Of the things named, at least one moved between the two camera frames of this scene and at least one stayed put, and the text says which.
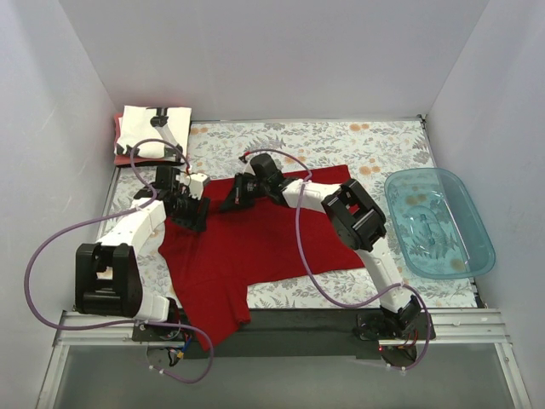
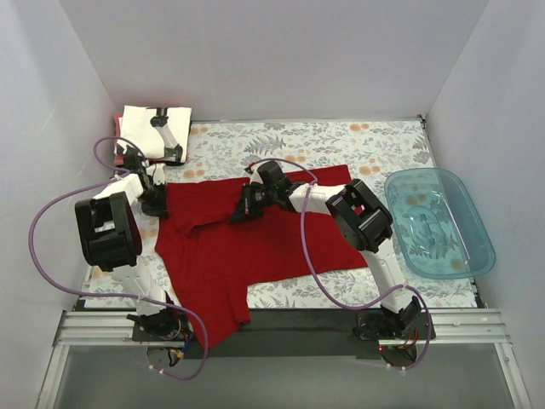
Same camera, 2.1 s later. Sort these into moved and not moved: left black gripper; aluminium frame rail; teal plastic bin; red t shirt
Moved: left black gripper
Not moved: red t shirt; teal plastic bin; aluminium frame rail
